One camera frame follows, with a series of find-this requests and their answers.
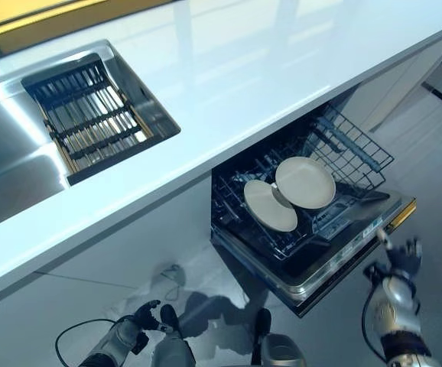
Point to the robot right leg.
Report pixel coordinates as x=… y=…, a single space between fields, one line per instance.
x=274 y=348

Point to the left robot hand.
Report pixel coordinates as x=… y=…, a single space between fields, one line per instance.
x=150 y=315

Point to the cream round plate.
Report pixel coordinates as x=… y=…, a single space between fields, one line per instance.
x=305 y=183
x=267 y=206

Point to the built-in dishwasher with door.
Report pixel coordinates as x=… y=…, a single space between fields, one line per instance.
x=320 y=260

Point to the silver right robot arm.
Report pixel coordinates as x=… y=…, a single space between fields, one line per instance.
x=400 y=309

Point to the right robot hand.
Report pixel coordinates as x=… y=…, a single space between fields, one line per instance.
x=404 y=260

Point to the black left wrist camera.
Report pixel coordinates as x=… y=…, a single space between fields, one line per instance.
x=140 y=342

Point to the stainless steel kitchen sink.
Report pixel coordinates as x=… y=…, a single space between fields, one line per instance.
x=14 y=134

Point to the robot leg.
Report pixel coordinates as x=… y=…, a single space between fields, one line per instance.
x=274 y=348
x=173 y=340

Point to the black sink dish rack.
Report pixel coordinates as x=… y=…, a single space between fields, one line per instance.
x=91 y=114

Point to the white glossy cabinet door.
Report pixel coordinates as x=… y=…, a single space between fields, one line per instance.
x=408 y=84
x=22 y=317
x=148 y=244

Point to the robot left leg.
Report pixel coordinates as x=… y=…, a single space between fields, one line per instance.
x=173 y=340

